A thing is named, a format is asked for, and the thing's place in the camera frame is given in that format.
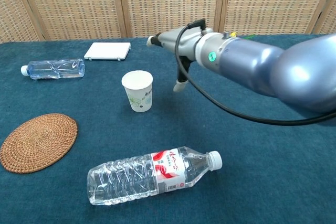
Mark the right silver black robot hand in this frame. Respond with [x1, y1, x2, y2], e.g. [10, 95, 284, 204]
[146, 27, 215, 93]

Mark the white paper cup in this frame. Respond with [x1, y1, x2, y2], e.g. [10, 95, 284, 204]
[121, 70, 154, 113]

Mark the round woven rattan coaster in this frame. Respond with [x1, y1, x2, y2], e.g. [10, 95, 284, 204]
[0, 113, 78, 174]

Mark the woven bamboo folding screen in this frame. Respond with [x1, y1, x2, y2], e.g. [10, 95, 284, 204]
[0, 0, 336, 44]

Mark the colourful feather shuttlecock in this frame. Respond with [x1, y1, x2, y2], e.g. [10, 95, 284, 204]
[227, 31, 257, 40]

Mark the flat white plastic box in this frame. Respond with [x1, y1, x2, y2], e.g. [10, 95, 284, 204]
[83, 41, 131, 62]

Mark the clear bottle without label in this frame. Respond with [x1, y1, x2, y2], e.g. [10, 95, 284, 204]
[20, 58, 86, 80]

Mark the blue table cloth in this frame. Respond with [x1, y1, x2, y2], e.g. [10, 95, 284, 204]
[0, 34, 336, 224]

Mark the clear bottle with red label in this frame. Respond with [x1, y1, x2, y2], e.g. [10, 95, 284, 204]
[86, 145, 223, 206]

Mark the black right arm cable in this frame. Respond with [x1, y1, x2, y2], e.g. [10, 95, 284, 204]
[174, 18, 336, 126]

